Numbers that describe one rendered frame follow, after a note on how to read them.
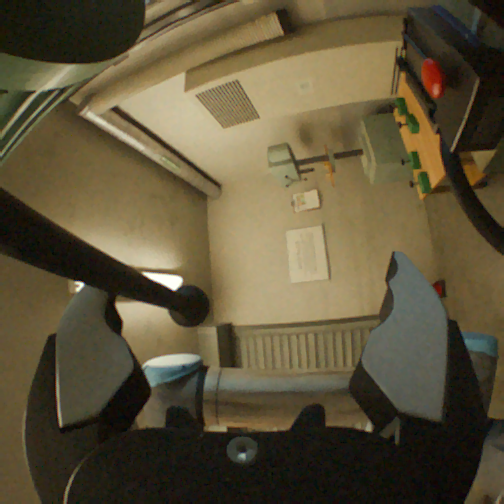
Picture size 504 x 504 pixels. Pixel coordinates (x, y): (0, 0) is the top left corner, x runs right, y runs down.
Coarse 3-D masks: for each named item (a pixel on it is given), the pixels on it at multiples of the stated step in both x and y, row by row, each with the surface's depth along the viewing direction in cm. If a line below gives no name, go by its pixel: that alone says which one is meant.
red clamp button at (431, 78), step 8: (424, 64) 12; (432, 64) 11; (424, 72) 13; (432, 72) 12; (440, 72) 11; (424, 80) 13; (432, 80) 12; (440, 80) 11; (432, 88) 12; (440, 88) 12; (432, 96) 13; (440, 96) 12
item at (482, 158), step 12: (444, 0) 10; (456, 0) 9; (456, 12) 10; (468, 12) 9; (468, 24) 10; (492, 24) 7; (492, 36) 8; (480, 156) 16; (492, 156) 15; (480, 168) 17; (492, 168) 16
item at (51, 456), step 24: (48, 336) 7; (48, 360) 6; (48, 384) 5; (48, 408) 5; (24, 432) 4; (48, 432) 4; (72, 432) 4; (96, 432) 5; (48, 456) 4; (72, 456) 4; (48, 480) 3
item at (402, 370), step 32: (416, 288) 8; (384, 320) 8; (416, 320) 7; (384, 352) 6; (416, 352) 6; (352, 384) 7; (384, 384) 5; (416, 384) 5; (384, 416) 5; (416, 416) 4
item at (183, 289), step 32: (0, 192) 4; (0, 224) 4; (32, 224) 5; (32, 256) 5; (64, 256) 6; (96, 256) 8; (96, 288) 9; (128, 288) 10; (160, 288) 13; (192, 288) 20; (192, 320) 19
